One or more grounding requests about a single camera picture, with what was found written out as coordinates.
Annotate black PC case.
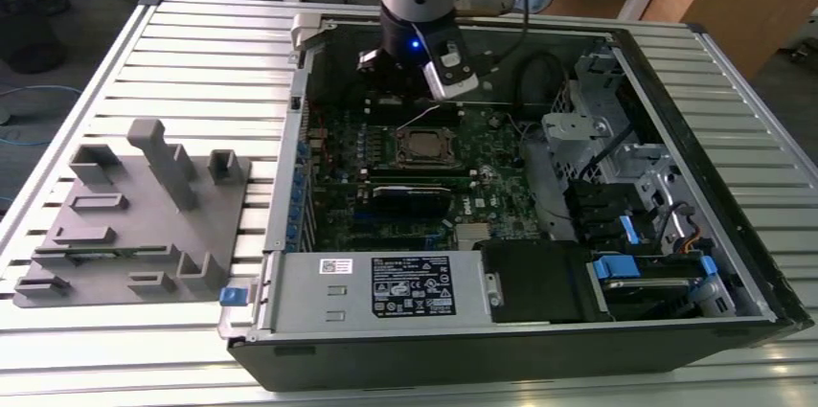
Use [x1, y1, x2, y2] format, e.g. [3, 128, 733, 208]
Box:
[216, 13, 817, 394]

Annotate coloured power wires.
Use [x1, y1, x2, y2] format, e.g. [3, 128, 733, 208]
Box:
[679, 229, 711, 255]

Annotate silver chipset heatsink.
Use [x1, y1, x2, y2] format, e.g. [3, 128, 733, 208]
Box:
[456, 222, 495, 241]

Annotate grey parts rack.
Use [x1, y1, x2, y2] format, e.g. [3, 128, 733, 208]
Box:
[11, 118, 255, 308]

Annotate straight black cable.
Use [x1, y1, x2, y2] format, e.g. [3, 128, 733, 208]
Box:
[576, 124, 636, 183]

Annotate looped black cable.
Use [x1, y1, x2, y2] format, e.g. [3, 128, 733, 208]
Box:
[514, 51, 564, 109]

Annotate green motherboard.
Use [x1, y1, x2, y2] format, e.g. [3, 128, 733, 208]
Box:
[300, 104, 556, 253]

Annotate metal socket cover frame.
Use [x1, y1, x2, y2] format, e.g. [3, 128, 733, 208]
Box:
[394, 126, 467, 170]

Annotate hard disk in blue carrier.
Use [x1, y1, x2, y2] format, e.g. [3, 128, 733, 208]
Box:
[587, 253, 715, 322]

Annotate black office chair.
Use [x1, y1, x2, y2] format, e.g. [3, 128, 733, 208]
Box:
[0, 0, 72, 76]

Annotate silver CPU chip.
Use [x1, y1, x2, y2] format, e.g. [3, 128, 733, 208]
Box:
[411, 134, 448, 155]

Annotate black graphics card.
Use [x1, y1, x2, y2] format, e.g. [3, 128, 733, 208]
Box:
[372, 184, 456, 231]

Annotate silver power supply unit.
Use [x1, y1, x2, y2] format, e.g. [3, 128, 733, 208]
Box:
[267, 249, 503, 331]

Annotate blue plastic carrier tab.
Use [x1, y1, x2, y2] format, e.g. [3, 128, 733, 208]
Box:
[616, 214, 640, 243]

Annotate silver metal drive cage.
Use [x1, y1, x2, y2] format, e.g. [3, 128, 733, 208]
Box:
[539, 50, 646, 240]

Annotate green RAM stick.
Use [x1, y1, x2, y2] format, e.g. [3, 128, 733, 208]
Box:
[35, 244, 171, 258]

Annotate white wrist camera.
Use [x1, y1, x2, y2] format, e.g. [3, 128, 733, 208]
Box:
[420, 40, 482, 102]

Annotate black plastic disk bay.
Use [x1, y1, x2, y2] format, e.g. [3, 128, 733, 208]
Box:
[563, 181, 646, 250]

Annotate wooden cabinet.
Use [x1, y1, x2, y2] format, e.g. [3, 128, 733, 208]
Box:
[642, 0, 818, 87]

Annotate CPU socket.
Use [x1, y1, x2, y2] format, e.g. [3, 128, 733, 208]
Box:
[391, 124, 468, 170]

